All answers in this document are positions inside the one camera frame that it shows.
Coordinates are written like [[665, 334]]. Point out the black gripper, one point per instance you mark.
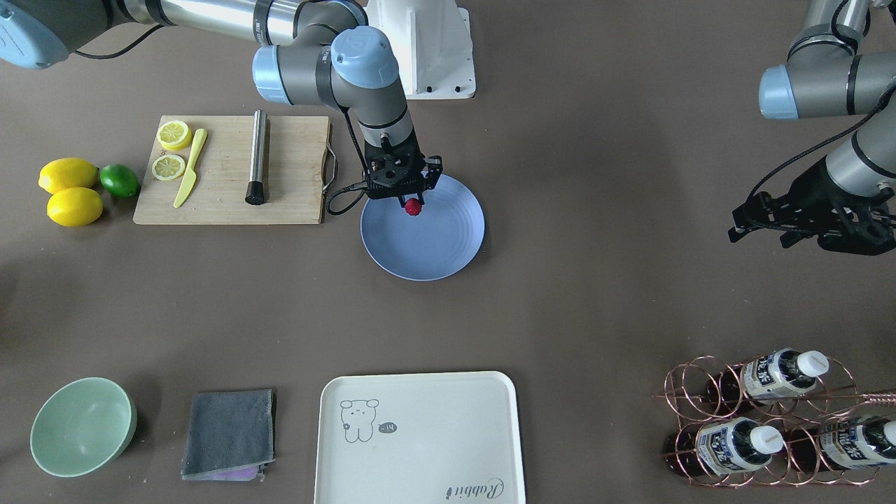
[[814, 186], [433, 172]]

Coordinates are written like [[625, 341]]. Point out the red strawberry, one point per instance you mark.
[[413, 206]]

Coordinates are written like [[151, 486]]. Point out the blue plate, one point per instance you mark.
[[433, 245]]

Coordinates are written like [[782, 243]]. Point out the wooden cutting board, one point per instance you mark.
[[295, 173]]

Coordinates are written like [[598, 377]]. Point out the steel muddler black tip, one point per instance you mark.
[[256, 191]]

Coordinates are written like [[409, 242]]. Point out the dark drink bottle back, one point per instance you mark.
[[783, 374]]

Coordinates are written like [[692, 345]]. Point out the dark drink bottle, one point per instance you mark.
[[863, 441], [722, 448], [783, 374]]

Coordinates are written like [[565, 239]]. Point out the yellow plastic knife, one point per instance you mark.
[[189, 177]]

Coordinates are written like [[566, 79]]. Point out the dark drink bottle front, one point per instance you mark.
[[722, 448]]

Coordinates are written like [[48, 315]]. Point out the dark drink bottle middle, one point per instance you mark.
[[863, 441]]

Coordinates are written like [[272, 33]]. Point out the lemon slice upper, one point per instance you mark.
[[174, 135]]

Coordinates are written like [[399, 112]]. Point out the lemon slice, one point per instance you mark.
[[174, 135], [168, 167]]

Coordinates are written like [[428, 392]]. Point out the lemon slice lower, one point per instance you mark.
[[168, 167]]

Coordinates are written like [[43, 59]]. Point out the beige rabbit tray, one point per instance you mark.
[[449, 437]]

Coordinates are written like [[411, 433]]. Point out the green lime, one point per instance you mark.
[[120, 181]]

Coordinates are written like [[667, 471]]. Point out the grey folded cloth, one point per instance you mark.
[[230, 436]]

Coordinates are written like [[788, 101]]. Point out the yellow lemon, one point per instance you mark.
[[67, 172], [75, 207]]

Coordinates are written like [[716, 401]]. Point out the green bowl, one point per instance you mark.
[[82, 427]]

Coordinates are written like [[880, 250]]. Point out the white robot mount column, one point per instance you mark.
[[433, 46]]

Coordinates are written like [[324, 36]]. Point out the copper wire bottle rack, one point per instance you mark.
[[837, 398]]

